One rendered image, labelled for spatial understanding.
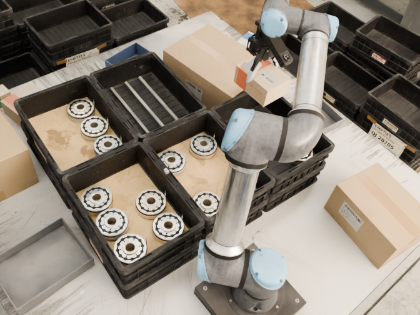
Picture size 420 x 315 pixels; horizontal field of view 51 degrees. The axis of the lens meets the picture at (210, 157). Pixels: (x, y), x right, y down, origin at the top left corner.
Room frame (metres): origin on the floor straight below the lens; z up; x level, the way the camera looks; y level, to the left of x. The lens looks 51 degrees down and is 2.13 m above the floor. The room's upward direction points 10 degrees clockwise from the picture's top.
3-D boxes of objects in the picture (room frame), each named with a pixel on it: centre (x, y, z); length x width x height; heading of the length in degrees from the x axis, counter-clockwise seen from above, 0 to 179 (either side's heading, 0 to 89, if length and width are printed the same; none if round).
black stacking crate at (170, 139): (0.95, 0.00, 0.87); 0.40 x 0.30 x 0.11; 44
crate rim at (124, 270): (0.75, 0.22, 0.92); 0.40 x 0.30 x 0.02; 44
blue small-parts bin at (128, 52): (1.61, 0.44, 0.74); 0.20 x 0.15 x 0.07; 147
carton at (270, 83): (1.24, -0.14, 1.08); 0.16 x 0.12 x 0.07; 47
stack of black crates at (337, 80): (2.10, -0.72, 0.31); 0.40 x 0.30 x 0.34; 47
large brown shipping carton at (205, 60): (1.55, 0.03, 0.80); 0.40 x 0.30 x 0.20; 56
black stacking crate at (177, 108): (1.24, 0.28, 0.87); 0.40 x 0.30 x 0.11; 44
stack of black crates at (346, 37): (2.67, -0.69, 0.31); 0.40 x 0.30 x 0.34; 47
